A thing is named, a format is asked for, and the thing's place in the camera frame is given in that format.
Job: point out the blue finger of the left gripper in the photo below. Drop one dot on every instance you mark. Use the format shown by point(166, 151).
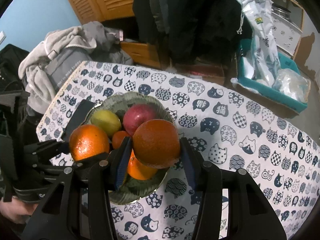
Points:
point(78, 117)

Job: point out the white patterned fabric bag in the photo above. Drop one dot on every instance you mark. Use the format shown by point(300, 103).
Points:
point(261, 62)

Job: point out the small orange mandarin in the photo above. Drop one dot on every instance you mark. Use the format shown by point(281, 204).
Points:
point(138, 170)
point(118, 138)

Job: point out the cat pattern tablecloth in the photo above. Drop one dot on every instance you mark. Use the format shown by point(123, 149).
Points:
point(228, 129)

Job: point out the red apple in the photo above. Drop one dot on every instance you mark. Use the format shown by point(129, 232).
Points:
point(136, 115)

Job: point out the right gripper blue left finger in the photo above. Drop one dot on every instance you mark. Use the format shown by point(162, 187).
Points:
point(123, 156)

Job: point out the metal steel pot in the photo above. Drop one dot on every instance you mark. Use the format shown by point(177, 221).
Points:
point(281, 11)

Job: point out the teal plastic bin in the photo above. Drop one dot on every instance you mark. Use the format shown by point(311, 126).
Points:
point(244, 48)

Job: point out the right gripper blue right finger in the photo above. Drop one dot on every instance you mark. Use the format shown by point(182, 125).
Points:
point(188, 161)

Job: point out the large orange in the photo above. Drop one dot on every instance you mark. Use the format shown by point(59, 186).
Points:
point(156, 144)
point(87, 141)

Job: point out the white patterned storage box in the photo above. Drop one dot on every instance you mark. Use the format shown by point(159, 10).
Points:
point(286, 34)

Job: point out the red flat cardboard box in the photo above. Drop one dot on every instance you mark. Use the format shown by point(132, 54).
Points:
point(208, 72)

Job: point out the wooden shelf rack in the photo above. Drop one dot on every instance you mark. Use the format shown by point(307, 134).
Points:
point(297, 18)

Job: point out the person's left hand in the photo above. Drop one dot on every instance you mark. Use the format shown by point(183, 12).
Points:
point(17, 211)

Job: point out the black hanging coat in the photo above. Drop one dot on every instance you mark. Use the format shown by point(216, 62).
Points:
point(193, 28)

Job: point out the yellow pear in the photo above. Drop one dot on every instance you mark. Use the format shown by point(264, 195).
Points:
point(107, 121)

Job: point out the green patterned glass bowl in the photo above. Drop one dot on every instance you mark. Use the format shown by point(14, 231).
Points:
point(139, 181)

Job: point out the clear plastic bag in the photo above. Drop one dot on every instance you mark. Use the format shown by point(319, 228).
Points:
point(292, 84)

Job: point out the pile of grey clothes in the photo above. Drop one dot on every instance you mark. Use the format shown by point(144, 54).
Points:
point(48, 66)

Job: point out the small wooden drawer box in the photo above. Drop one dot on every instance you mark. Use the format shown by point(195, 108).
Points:
point(142, 53)

